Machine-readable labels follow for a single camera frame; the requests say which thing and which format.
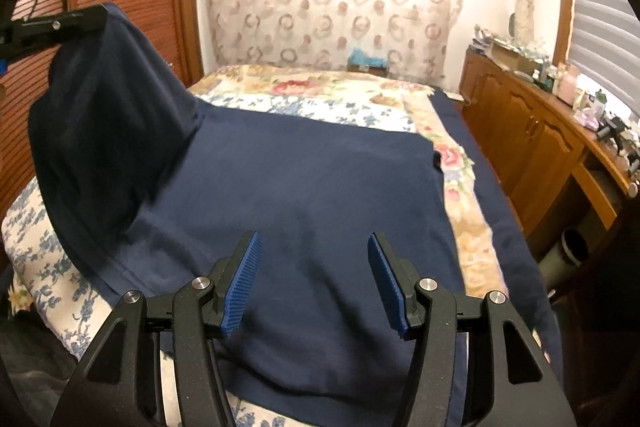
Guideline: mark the wooden dresser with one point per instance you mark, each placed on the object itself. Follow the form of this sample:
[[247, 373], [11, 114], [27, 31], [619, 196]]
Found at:
[[530, 132]]

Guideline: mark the teal cloth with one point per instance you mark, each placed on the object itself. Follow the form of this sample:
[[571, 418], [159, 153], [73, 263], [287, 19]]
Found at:
[[369, 59]]

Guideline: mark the navy t-shirt with orange print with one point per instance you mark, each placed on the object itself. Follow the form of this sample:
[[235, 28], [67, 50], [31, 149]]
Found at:
[[300, 187]]

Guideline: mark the grey waste bin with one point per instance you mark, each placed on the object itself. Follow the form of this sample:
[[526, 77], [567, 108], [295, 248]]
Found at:
[[562, 259]]

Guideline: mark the clutter of small bottles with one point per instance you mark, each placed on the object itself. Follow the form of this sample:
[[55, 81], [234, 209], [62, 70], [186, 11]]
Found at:
[[575, 82]]

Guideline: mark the floral bedspread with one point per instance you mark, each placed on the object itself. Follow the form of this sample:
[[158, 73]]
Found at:
[[300, 89]]

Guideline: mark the window blind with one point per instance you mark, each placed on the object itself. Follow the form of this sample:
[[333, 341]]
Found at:
[[605, 17]]

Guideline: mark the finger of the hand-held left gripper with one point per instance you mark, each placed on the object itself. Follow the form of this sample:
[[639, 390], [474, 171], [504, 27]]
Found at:
[[55, 29]]

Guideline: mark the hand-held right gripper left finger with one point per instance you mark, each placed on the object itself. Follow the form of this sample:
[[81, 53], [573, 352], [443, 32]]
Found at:
[[240, 289]]

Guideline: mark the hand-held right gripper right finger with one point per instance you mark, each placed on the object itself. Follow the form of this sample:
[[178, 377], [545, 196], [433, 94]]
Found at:
[[387, 287]]

